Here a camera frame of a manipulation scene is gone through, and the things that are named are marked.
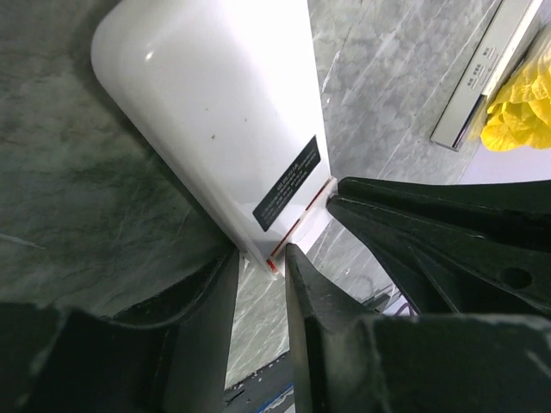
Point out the white red remote control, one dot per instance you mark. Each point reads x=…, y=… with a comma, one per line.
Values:
x=227, y=94

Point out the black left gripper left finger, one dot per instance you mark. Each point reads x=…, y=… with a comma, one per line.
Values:
x=168, y=353

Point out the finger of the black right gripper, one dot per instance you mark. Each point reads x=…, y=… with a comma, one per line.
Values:
x=481, y=248

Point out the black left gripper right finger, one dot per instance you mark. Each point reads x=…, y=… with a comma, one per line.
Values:
x=347, y=359

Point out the yellow cabbage toy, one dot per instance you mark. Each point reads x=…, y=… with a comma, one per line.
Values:
x=519, y=115

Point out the white rectangular stick device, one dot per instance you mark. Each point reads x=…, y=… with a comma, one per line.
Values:
x=500, y=51

